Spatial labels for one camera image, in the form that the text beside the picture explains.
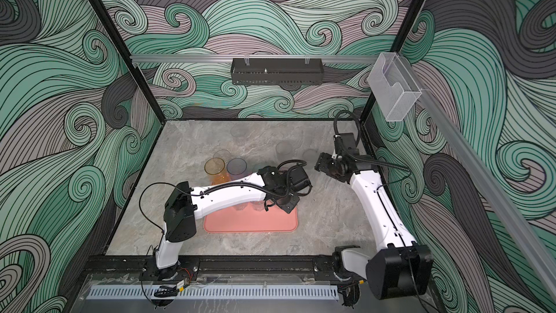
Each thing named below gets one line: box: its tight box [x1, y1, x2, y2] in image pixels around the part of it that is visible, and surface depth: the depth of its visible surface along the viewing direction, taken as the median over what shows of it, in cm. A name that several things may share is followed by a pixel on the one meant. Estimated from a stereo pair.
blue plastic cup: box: [226, 157, 252, 181], surface depth 88 cm
